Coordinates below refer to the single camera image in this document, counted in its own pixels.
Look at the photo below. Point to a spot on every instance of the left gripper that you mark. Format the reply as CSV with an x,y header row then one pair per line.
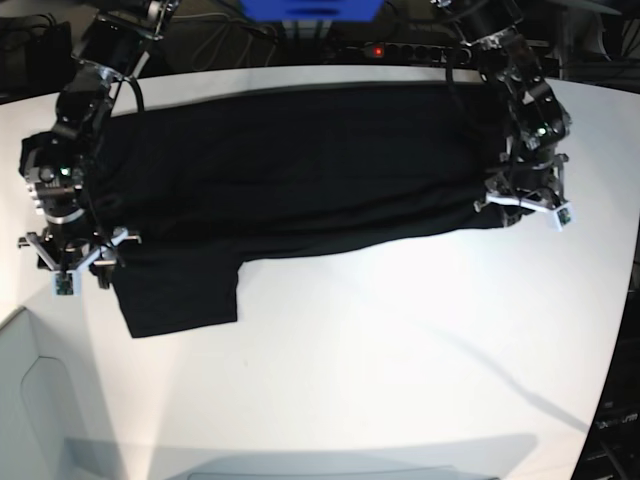
x,y
535,184

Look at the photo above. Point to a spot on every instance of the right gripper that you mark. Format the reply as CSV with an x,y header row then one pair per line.
x,y
81,244

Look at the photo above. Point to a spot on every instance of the black T-shirt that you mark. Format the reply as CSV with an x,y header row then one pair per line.
x,y
211,186

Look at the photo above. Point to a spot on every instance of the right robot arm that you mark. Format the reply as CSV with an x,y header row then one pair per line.
x,y
113,51

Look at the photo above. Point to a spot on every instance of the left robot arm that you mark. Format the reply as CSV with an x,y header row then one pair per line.
x,y
506,62

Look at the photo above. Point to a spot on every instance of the grey tray at table edge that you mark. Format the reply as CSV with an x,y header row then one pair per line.
x,y
55,422

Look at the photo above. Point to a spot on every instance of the black power strip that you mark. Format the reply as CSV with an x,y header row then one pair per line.
x,y
394,54

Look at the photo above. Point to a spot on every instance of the black box on floor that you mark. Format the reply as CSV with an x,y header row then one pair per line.
x,y
35,56

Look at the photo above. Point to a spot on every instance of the blue plastic bin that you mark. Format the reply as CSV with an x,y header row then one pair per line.
x,y
334,10

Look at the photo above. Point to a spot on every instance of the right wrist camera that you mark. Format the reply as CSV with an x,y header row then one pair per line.
x,y
66,283

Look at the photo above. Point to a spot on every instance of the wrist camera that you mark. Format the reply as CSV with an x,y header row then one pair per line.
x,y
562,216
66,283

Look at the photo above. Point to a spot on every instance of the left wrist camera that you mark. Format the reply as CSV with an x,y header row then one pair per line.
x,y
562,216

